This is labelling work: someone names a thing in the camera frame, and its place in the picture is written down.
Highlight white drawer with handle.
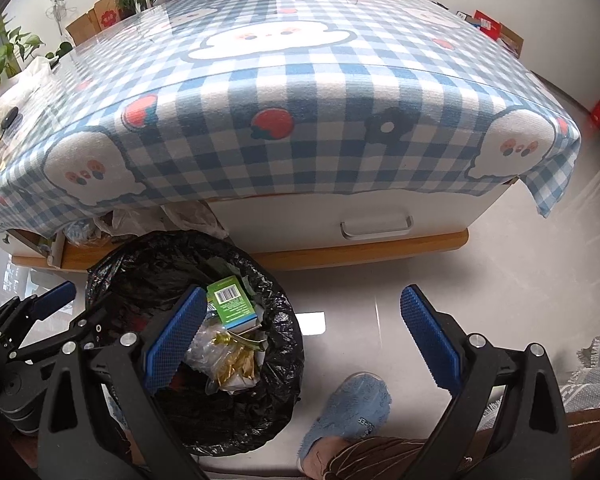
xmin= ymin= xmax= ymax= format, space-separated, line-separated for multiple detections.
xmin=205 ymin=177 xmax=516 ymax=256

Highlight green pothos plant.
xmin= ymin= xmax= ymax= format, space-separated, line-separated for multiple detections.
xmin=0 ymin=15 xmax=46 ymax=98

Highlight cardboard box with red print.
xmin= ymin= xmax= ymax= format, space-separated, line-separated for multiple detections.
xmin=92 ymin=0 xmax=123 ymax=31

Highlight white plastic bag under table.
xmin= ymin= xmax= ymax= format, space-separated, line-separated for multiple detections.
xmin=162 ymin=202 xmax=231 ymax=238

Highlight yellow packet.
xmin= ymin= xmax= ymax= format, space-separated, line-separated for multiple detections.
xmin=215 ymin=332 xmax=267 ymax=351

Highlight blue plastic bag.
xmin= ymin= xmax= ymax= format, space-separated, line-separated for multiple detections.
xmin=62 ymin=220 xmax=101 ymax=246

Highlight clear plastic bag under table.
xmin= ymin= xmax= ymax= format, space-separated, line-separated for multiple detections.
xmin=97 ymin=207 xmax=168 ymax=238

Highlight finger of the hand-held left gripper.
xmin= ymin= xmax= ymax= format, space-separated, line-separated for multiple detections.
xmin=0 ymin=281 xmax=77 ymax=356
xmin=7 ymin=300 xmax=123 ymax=366

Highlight blue fluffy slipper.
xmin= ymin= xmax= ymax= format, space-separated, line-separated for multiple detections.
xmin=297 ymin=372 xmax=393 ymax=466

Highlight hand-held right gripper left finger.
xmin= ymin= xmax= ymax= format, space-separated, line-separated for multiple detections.
xmin=37 ymin=285 xmax=208 ymax=480

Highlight green and white box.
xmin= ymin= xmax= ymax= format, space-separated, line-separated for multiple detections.
xmin=206 ymin=275 xmax=261 ymax=331

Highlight grey patterned fringed rug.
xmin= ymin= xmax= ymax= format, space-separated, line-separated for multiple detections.
xmin=560 ymin=322 xmax=600 ymax=401

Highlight bin with black liner bag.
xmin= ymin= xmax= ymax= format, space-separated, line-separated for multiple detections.
xmin=85 ymin=230 xmax=305 ymax=457

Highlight blue checkered printed tablecloth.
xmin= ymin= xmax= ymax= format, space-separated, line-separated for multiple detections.
xmin=0 ymin=0 xmax=582 ymax=241

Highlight white drawer with knob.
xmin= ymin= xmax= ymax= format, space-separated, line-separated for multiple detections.
xmin=0 ymin=230 xmax=51 ymax=261

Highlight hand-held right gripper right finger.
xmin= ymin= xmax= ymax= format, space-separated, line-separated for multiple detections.
xmin=399 ymin=285 xmax=573 ymax=480

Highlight plain cardboard box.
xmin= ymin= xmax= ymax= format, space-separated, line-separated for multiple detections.
xmin=65 ymin=10 xmax=101 ymax=46

